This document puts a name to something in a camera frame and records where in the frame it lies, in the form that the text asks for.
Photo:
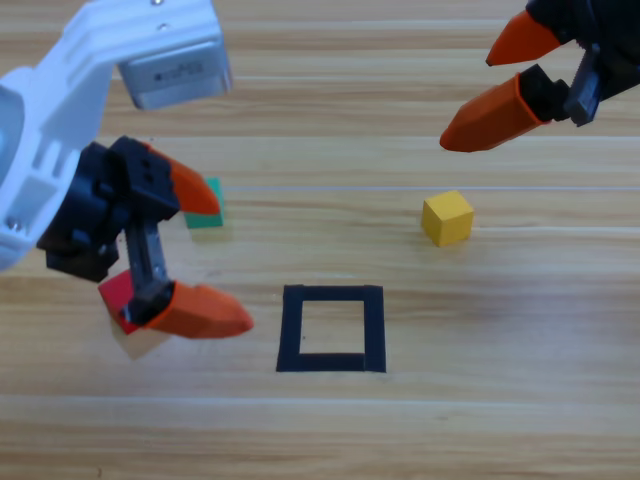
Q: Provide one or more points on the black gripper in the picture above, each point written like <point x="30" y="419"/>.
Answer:
<point x="85" y="215"/>
<point x="610" y="45"/>

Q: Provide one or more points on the yellow cube block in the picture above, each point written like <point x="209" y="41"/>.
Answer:
<point x="447" y="220"/>

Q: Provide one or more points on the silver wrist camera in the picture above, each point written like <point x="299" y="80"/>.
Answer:
<point x="175" y="75"/>

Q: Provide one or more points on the red cube block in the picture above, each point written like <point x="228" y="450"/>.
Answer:
<point x="115" y="295"/>

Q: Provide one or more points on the white wrist mount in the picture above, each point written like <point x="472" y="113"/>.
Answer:
<point x="65" y="90"/>

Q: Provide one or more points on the black tape square outline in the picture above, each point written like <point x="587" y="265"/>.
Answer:
<point x="292" y="330"/>

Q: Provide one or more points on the green cube block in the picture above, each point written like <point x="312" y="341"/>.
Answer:
<point x="202" y="220"/>

